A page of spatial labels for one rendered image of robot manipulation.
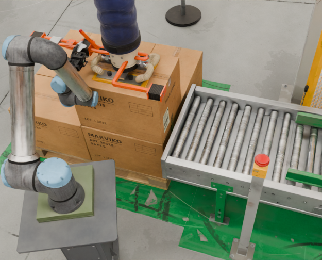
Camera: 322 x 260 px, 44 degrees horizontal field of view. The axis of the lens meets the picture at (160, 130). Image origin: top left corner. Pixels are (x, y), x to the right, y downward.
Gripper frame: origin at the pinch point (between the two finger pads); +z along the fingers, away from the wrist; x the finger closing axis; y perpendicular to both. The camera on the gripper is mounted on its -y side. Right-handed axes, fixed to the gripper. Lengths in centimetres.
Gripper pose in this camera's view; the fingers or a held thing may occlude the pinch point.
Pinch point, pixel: (82, 46)
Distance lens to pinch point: 255.1
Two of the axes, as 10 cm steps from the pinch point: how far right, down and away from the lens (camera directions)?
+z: 3.3, -7.4, 5.9
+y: 9.4, 2.1, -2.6
